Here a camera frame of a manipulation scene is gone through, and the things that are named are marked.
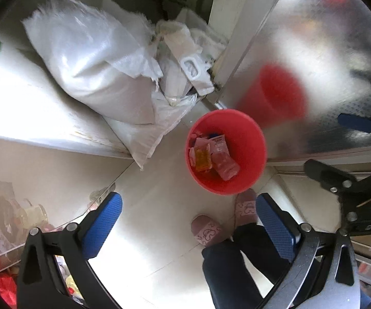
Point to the person's right leg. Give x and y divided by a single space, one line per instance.
256 244

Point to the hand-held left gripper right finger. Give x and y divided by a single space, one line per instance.
275 228

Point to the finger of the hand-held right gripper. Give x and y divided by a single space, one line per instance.
330 173
356 122

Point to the pink slipper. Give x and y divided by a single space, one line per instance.
246 207
208 230

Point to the red plastic bucket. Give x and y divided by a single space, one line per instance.
246 154

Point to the clear pink plastic bag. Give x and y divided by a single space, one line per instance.
225 165

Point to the person's leg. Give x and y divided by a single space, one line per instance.
230 273
256 244

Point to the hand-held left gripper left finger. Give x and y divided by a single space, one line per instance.
103 225

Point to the red plastic bag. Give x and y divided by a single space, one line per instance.
3 291

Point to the white woven sack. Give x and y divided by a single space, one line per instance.
85 64
140 135

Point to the orange sachet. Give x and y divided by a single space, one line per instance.
202 158

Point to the person's left leg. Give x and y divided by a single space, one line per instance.
230 273

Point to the pink wrapper white label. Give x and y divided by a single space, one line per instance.
217 143

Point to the stainless steel cabinet panel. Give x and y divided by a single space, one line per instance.
327 54

